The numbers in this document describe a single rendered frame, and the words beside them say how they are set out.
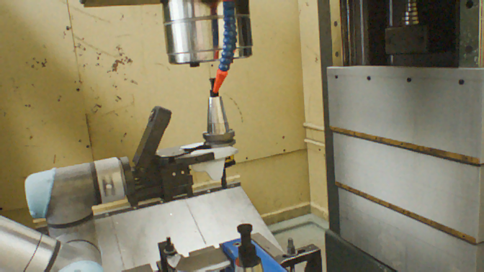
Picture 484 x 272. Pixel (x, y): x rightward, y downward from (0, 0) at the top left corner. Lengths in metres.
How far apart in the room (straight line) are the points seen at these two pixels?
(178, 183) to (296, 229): 1.41
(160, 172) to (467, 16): 0.63
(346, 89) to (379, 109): 0.13
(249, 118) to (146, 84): 0.50
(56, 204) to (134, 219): 1.11
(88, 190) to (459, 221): 0.72
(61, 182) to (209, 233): 1.10
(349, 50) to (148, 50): 0.91
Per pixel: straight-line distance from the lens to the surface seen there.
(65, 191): 0.72
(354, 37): 1.16
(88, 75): 1.74
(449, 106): 0.90
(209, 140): 0.77
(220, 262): 0.57
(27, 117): 1.75
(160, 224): 1.78
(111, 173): 0.73
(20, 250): 0.62
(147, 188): 0.76
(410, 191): 1.03
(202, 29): 0.70
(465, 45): 0.88
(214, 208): 1.85
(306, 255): 1.01
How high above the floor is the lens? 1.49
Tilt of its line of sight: 12 degrees down
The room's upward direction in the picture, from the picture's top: 5 degrees counter-clockwise
